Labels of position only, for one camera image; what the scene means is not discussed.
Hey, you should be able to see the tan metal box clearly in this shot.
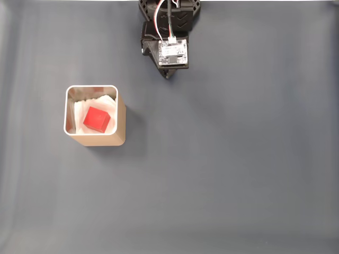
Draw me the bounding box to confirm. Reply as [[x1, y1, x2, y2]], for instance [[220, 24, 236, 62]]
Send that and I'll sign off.
[[63, 84, 127, 147]]

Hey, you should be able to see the camera circuit board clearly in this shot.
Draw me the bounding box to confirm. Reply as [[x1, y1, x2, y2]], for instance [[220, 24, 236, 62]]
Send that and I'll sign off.
[[158, 37, 190, 67]]

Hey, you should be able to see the black camera cable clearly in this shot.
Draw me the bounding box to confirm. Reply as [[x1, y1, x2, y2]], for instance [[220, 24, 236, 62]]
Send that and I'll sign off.
[[165, 0, 176, 40]]

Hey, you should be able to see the red white servo cable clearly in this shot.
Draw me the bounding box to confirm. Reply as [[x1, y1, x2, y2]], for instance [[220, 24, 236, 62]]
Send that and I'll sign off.
[[153, 0, 186, 41]]

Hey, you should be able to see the white tissue paper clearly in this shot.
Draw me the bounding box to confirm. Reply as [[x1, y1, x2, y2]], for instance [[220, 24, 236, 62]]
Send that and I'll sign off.
[[73, 94, 118, 134]]

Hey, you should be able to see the red cube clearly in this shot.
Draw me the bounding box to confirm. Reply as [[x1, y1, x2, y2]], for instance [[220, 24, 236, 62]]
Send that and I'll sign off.
[[83, 106, 111, 133]]

